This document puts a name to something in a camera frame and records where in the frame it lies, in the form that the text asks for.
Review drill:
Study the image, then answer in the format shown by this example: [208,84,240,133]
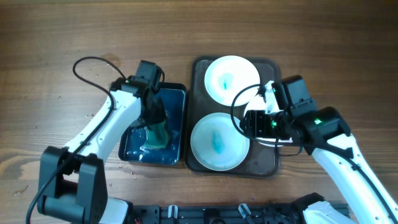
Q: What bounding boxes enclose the green yellow sponge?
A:
[144,121,170,149]

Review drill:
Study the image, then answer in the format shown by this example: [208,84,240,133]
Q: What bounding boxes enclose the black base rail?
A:
[134,203,305,224]

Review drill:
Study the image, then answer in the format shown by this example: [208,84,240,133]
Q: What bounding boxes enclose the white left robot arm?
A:
[25,78,165,223]

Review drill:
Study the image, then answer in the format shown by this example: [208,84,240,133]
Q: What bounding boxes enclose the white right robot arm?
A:
[239,107,397,223]

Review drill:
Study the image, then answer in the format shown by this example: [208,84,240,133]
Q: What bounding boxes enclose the white plate blue stain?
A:
[204,55,261,106]

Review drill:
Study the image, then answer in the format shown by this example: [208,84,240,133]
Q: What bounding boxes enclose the white plate front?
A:
[190,113,250,171]

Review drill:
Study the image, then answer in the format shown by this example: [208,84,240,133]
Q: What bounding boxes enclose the dark brown serving tray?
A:
[184,55,280,179]

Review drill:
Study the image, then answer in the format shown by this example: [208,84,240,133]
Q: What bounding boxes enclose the black water tray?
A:
[118,83,187,166]

